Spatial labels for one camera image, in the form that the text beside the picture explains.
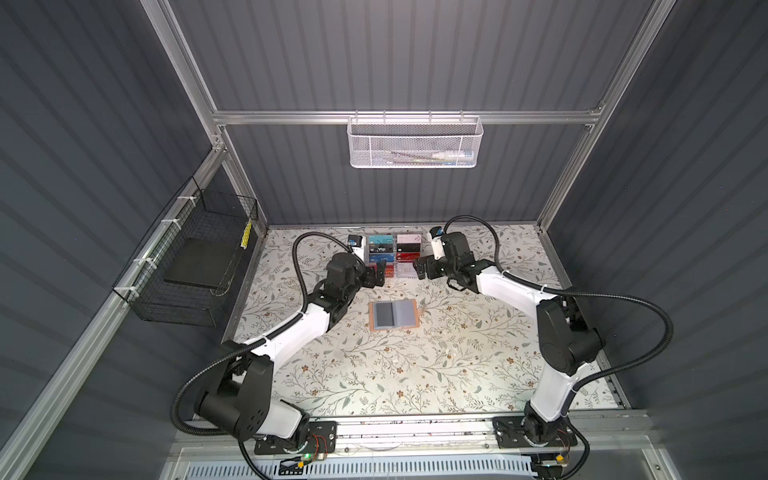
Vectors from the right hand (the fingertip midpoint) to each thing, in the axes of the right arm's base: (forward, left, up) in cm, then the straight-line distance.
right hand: (429, 261), depth 94 cm
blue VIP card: (+7, +13, -7) cm, 17 cm away
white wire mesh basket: (+57, +4, +9) cm, 58 cm away
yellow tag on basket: (-3, +53, +15) cm, 55 cm away
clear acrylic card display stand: (+10, +11, -2) cm, 15 cm away
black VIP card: (+10, +16, -5) cm, 19 cm away
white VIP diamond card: (+4, +7, -10) cm, 13 cm away
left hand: (-5, +18, +8) cm, 20 cm away
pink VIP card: (+12, +6, -2) cm, 14 cm away
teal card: (+12, +16, -2) cm, 20 cm away
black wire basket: (0, +64, +22) cm, 68 cm away
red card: (+8, +6, -7) cm, 13 cm away
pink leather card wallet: (-12, +13, -12) cm, 21 cm away
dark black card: (+10, +6, -5) cm, 13 cm away
